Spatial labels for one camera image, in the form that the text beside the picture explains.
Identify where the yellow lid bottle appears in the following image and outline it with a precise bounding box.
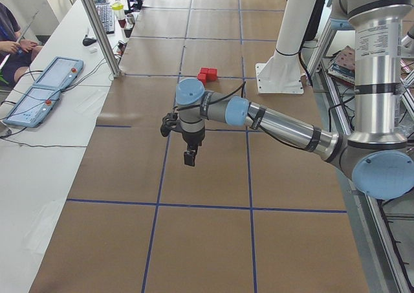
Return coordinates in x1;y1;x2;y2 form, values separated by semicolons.
111;0;126;28

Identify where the aluminium frame post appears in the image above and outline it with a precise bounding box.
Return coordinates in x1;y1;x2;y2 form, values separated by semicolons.
81;0;121;78

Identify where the metal cup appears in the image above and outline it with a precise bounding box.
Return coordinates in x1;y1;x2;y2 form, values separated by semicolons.
125;14;135;28

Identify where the seated person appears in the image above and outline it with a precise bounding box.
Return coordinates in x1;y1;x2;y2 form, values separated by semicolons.
1;3;42;87

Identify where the black keyboard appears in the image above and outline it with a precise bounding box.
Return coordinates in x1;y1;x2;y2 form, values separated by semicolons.
95;4;114;34

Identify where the white camera pole base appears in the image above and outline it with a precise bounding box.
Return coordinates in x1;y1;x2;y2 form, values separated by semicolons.
256;0;325;94

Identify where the blue teach pendant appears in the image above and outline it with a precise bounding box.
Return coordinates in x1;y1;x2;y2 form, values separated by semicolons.
34;56;84;90
4;86;61;128

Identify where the upper blue teach pendant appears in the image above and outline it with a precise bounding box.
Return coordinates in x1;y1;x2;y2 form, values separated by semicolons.
34;56;84;90

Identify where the red block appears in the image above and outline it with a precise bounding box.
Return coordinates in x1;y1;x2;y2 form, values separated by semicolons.
197;73;208;83
200;67;209;76
207;68;217;81

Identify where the black computer mouse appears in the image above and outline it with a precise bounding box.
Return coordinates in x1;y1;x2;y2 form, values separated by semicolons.
82;37;97;47

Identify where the lower blue teach pendant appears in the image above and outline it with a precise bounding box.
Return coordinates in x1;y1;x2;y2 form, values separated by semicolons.
4;86;61;128

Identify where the stack of books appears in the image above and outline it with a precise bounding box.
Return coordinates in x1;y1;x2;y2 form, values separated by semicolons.
327;45;355;85

